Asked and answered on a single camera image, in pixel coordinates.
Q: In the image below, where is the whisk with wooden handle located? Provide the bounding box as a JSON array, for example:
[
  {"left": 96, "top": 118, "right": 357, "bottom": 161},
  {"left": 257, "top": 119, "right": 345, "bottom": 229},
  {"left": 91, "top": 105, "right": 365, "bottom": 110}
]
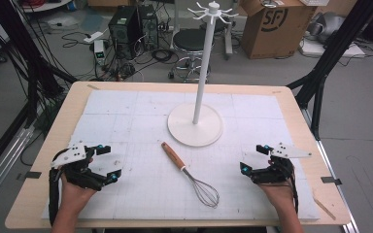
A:
[{"left": 160, "top": 141, "right": 220, "bottom": 210}]

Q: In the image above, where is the black computer tower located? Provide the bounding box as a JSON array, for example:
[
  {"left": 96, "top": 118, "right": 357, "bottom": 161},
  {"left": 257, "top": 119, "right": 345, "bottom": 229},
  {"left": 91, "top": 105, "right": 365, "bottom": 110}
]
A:
[
  {"left": 137, "top": 4, "right": 160, "bottom": 51},
  {"left": 108, "top": 5, "right": 141, "bottom": 61}
]

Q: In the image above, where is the person's left hand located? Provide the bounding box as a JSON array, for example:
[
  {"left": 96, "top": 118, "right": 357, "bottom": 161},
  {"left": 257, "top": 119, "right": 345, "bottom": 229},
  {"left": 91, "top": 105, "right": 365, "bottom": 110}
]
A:
[{"left": 59, "top": 175, "right": 98, "bottom": 209}]

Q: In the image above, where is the small device with green display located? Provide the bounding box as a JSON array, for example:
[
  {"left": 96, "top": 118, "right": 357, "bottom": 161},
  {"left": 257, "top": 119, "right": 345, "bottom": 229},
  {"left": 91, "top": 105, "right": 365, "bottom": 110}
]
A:
[{"left": 93, "top": 39, "right": 107, "bottom": 66}]

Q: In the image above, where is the white hook stand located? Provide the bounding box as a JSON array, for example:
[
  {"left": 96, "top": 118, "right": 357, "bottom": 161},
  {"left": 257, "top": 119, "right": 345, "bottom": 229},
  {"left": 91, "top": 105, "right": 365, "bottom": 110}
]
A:
[{"left": 167, "top": 0, "right": 240, "bottom": 149}]

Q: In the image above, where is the coiled black cable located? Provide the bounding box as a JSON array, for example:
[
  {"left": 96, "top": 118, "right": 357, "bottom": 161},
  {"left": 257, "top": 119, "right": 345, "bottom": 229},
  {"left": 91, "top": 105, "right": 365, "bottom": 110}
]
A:
[{"left": 151, "top": 48, "right": 175, "bottom": 65}]

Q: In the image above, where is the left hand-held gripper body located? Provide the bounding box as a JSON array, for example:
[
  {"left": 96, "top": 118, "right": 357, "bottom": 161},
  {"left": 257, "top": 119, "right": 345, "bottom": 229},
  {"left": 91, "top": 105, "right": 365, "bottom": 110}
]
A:
[{"left": 50, "top": 142, "right": 107, "bottom": 192}]

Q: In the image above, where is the black round stool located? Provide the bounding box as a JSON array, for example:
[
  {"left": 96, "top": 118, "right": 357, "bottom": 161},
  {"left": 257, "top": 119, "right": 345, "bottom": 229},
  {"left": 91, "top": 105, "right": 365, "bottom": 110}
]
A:
[{"left": 168, "top": 28, "right": 216, "bottom": 84}]

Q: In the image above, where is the thin wooden strip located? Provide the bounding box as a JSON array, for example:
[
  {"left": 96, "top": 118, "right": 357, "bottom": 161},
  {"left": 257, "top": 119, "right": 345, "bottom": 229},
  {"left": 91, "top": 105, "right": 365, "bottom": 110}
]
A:
[{"left": 313, "top": 196, "right": 337, "bottom": 221}]

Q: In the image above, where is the flat white board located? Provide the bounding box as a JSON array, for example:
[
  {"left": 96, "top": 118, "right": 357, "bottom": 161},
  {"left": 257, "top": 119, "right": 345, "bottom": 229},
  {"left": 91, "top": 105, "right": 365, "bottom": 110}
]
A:
[{"left": 298, "top": 38, "right": 367, "bottom": 59}]

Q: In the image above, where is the white power strip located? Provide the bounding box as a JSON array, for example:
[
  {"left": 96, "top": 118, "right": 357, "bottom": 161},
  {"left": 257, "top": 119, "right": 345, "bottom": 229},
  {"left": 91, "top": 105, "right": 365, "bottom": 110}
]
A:
[{"left": 83, "top": 30, "right": 105, "bottom": 45}]

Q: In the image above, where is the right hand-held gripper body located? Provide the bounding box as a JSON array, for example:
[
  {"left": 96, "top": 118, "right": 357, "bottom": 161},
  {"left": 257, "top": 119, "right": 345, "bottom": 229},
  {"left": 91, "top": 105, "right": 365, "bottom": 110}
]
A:
[{"left": 250, "top": 142, "right": 313, "bottom": 186}]

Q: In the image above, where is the person's right hand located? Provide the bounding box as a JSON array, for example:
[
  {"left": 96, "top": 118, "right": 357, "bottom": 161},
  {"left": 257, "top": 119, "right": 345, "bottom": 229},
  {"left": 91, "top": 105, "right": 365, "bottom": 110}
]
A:
[{"left": 258, "top": 181, "right": 295, "bottom": 212}]

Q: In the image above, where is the black tape strip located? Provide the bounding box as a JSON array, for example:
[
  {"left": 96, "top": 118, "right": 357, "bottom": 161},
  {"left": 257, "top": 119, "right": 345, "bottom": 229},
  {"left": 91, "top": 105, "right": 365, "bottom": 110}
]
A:
[
  {"left": 320, "top": 176, "right": 343, "bottom": 186},
  {"left": 16, "top": 170, "right": 43, "bottom": 182}
]

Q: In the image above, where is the cardboard box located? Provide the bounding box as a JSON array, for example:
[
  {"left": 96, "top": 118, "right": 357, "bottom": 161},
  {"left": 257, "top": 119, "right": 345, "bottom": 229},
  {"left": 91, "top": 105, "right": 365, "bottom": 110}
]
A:
[{"left": 240, "top": 0, "right": 318, "bottom": 60}]

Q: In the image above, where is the aluminium rail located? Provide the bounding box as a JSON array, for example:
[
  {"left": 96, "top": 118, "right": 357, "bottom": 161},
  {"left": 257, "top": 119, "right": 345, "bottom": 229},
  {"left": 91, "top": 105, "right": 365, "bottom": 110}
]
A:
[
  {"left": 0, "top": 125, "right": 36, "bottom": 213},
  {"left": 300, "top": 107, "right": 361, "bottom": 233}
]

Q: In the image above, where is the black metal frame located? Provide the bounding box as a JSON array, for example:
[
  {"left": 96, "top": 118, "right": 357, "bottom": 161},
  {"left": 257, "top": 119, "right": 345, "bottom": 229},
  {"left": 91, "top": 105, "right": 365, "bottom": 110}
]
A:
[
  {"left": 0, "top": 0, "right": 80, "bottom": 183},
  {"left": 286, "top": 0, "right": 373, "bottom": 142}
]

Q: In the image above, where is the round white table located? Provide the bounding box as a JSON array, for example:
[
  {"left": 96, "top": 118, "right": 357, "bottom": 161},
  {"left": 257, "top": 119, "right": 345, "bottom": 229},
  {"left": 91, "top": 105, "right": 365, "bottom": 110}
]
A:
[{"left": 20, "top": 0, "right": 75, "bottom": 15}]

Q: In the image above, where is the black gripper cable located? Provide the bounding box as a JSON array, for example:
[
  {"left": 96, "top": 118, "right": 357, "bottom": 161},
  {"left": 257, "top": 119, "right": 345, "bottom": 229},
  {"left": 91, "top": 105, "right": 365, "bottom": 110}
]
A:
[
  {"left": 48, "top": 167, "right": 61, "bottom": 227},
  {"left": 288, "top": 166, "right": 301, "bottom": 216}
]

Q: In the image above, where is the white gridded mat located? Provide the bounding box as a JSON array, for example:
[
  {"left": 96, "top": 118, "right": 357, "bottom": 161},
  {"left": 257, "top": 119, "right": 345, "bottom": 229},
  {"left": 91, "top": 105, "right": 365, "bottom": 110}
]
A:
[{"left": 41, "top": 89, "right": 322, "bottom": 222}]

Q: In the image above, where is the grey machine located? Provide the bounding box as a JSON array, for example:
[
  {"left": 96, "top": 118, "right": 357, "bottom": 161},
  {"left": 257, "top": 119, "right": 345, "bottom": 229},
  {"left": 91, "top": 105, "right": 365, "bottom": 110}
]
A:
[{"left": 306, "top": 11, "right": 347, "bottom": 46}]

